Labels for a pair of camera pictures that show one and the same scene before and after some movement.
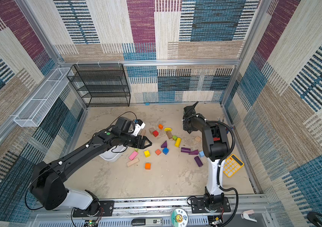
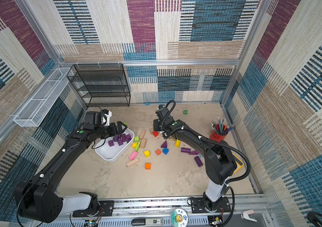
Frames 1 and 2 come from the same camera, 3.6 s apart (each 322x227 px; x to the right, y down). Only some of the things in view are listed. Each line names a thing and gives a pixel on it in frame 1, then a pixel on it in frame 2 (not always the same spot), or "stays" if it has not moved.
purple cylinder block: x=198 y=161 stays
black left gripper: x=140 y=138 -> x=120 y=130
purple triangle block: x=164 y=144 stays
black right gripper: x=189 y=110 -> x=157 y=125
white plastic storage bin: x=113 y=153 stays
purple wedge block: x=195 y=152 stays
